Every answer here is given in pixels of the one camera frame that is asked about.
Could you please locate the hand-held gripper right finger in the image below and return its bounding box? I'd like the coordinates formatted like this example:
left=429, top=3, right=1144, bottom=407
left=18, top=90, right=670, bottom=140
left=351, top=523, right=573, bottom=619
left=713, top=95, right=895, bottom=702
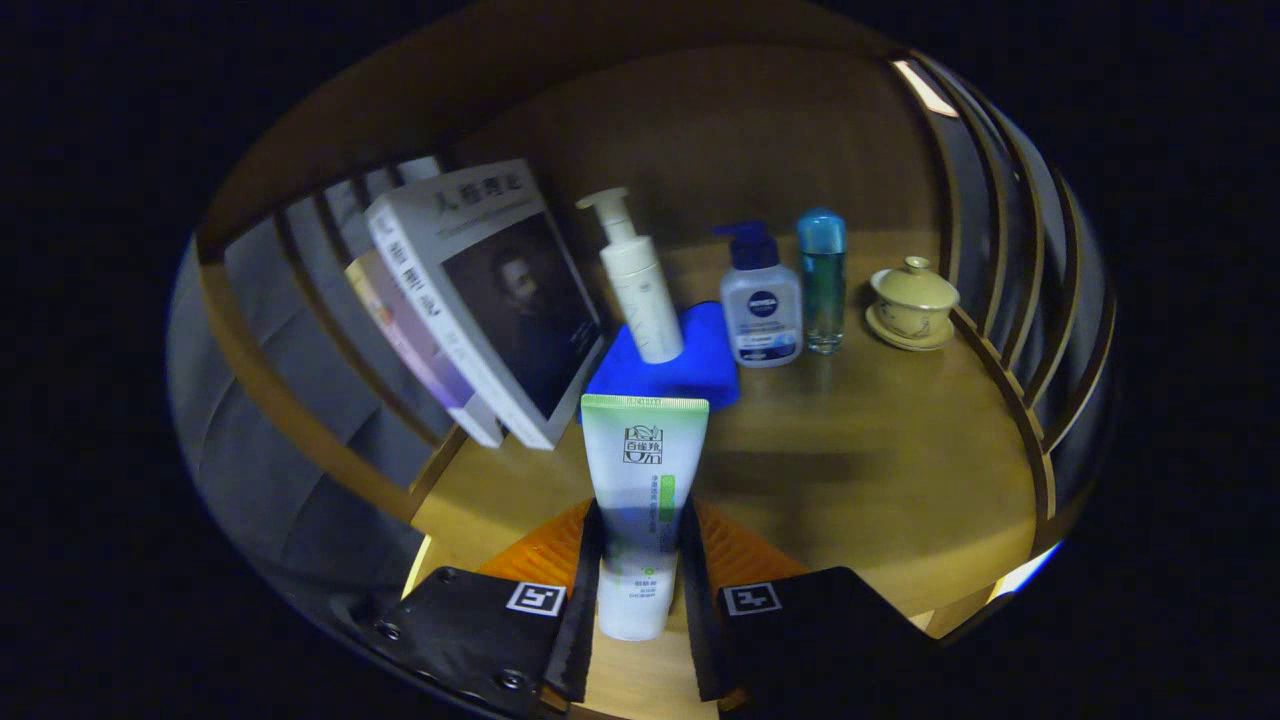
left=680, top=497, right=941, bottom=716

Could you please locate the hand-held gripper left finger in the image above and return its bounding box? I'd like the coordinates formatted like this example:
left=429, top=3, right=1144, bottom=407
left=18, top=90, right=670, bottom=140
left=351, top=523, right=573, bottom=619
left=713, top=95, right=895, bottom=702
left=365, top=497, right=606, bottom=719

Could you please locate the green and white tube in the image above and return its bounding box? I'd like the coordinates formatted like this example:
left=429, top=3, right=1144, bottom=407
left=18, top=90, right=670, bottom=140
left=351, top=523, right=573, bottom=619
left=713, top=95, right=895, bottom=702
left=580, top=393, right=711, bottom=642

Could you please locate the wooden countertop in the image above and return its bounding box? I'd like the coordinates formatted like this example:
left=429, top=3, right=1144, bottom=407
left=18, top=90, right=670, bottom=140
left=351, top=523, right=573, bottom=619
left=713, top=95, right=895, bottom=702
left=405, top=230, right=1041, bottom=720

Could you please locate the brown wooden cabinet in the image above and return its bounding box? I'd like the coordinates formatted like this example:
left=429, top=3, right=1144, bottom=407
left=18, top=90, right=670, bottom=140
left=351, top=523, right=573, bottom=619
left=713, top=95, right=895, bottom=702
left=195, top=0, right=1116, bottom=641

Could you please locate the blue folded cloth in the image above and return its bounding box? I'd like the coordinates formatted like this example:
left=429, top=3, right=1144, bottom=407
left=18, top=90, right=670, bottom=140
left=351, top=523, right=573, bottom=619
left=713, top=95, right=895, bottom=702
left=583, top=302, right=742, bottom=421

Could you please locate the white bottle with blue pump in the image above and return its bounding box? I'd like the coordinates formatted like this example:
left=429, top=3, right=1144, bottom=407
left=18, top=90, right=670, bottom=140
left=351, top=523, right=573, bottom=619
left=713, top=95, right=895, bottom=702
left=712, top=221, right=805, bottom=369

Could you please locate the purple paperback book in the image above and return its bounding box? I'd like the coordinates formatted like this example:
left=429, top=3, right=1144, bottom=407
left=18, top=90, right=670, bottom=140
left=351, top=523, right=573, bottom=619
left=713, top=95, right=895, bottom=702
left=345, top=250, right=504, bottom=449

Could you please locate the thick white book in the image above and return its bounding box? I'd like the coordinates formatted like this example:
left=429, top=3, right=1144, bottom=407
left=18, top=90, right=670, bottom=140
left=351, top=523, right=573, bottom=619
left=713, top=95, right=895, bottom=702
left=365, top=158, right=608, bottom=451

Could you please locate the beige saucer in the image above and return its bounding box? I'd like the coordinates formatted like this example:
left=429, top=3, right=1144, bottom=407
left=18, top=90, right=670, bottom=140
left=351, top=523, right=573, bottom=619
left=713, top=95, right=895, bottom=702
left=865, top=300, right=956, bottom=352

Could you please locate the slim teal bottle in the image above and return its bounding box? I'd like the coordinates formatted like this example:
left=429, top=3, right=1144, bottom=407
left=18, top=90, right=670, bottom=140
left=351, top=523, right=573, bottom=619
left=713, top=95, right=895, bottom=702
left=797, top=208, right=848, bottom=355

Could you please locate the beige lidded teacup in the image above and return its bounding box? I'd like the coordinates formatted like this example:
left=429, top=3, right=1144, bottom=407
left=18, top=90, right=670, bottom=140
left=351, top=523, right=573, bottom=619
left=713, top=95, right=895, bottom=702
left=870, top=256, right=961, bottom=339

